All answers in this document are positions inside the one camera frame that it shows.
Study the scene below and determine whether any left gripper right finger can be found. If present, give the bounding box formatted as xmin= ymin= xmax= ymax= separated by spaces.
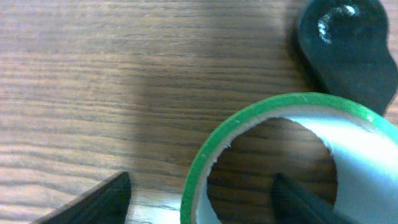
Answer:
xmin=271 ymin=173 xmax=354 ymax=224

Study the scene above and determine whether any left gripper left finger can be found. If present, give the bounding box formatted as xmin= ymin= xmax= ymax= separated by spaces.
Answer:
xmin=34 ymin=172 xmax=132 ymax=224

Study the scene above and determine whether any green tape roll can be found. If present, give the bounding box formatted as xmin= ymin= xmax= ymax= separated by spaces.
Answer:
xmin=180 ymin=93 xmax=397 ymax=223

